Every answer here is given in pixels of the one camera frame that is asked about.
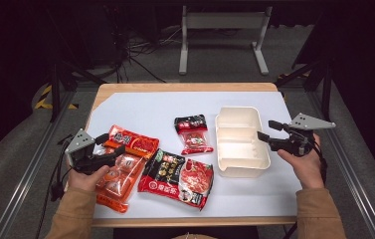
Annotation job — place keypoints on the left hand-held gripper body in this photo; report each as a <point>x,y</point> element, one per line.
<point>79,142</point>

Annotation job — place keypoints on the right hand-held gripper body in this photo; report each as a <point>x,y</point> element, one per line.
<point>302,141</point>

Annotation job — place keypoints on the orange snack packet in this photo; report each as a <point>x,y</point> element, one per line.
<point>127,172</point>

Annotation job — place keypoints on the cream plastic divided box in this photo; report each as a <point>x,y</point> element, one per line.
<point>241,142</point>

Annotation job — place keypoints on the large red and black packet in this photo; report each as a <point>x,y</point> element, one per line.
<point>178,181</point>

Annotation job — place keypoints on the small red and black packet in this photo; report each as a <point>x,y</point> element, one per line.
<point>193,137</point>

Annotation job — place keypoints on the person's right hand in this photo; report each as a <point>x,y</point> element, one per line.
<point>307,171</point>

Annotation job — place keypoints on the person's left hand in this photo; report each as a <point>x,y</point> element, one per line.
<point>84,182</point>

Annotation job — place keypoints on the yellow and black hazard tape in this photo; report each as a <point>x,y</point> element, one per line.
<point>44,99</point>

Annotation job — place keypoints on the black tripod stand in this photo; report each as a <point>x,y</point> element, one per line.
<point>55,89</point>
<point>326,86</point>

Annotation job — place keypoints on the white table sheet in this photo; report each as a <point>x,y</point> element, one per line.
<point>161,106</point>

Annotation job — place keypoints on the white metal stand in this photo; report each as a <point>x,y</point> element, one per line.
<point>224,20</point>

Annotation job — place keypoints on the aluminium floor rail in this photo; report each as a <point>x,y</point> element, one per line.
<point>350,186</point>
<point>26,186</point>

